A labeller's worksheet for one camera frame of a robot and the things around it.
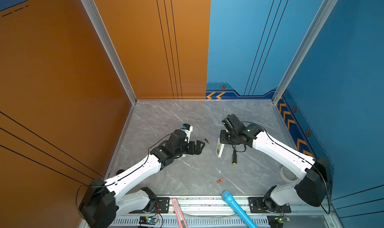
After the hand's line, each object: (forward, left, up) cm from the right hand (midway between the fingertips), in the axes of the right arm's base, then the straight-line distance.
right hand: (219, 139), depth 81 cm
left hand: (-3, +11, +1) cm, 12 cm away
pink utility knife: (-33, +21, -14) cm, 41 cm away
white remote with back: (-4, 0, -3) cm, 5 cm away
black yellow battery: (-5, -10, -13) cm, 17 cm away
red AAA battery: (-17, 0, -15) cm, 23 cm away
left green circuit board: (-35, +36, -16) cm, 52 cm away
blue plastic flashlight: (-26, -3, -11) cm, 28 cm away
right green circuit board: (-34, -28, -15) cm, 47 cm away
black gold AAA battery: (+7, +6, -14) cm, 17 cm away
